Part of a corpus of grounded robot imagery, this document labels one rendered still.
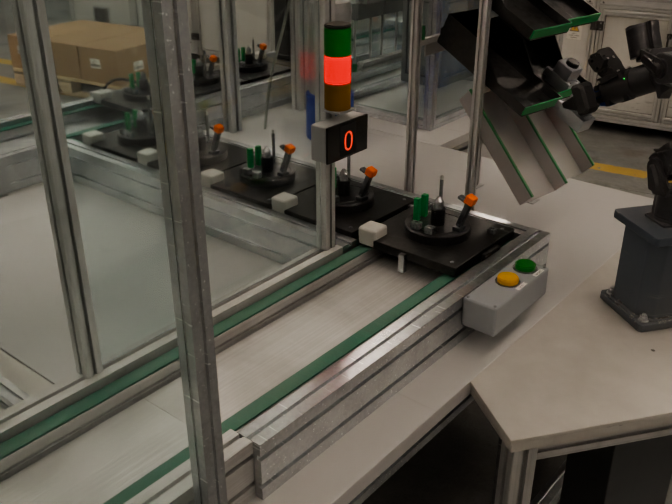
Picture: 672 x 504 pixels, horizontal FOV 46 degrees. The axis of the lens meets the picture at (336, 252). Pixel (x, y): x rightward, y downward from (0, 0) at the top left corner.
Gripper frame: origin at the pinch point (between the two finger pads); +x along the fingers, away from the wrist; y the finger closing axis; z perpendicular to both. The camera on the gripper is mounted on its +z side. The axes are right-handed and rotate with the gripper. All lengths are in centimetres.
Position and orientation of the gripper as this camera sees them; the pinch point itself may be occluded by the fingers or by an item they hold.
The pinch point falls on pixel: (583, 99)
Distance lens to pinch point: 173.8
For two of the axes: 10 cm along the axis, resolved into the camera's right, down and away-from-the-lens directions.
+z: -3.0, -9.5, -0.8
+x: -5.9, 1.2, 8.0
